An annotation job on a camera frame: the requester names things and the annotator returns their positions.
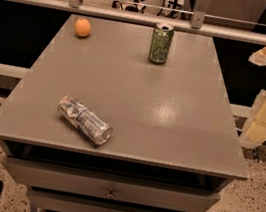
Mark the orange fruit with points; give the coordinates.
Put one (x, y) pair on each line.
(82, 27)

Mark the grey drawer cabinet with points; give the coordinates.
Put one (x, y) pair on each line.
(174, 144)

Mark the top drawer knob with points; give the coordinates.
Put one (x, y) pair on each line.
(110, 195)

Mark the silver redbull can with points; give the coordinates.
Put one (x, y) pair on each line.
(85, 120)

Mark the green soda can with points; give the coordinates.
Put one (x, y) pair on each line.
(161, 40)

